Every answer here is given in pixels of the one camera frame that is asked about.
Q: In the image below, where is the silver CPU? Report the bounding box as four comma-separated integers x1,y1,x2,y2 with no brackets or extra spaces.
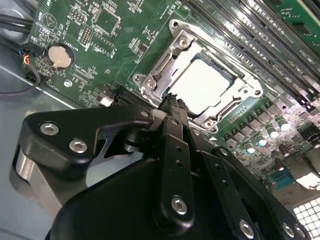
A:
168,58,238,117

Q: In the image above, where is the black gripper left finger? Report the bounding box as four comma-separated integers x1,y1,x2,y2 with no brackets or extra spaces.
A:
21,93,196,230

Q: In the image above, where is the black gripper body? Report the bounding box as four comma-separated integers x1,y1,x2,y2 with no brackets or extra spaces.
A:
43,157,237,240

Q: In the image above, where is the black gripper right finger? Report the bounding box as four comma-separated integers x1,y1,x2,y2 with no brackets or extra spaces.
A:
176,98,312,240

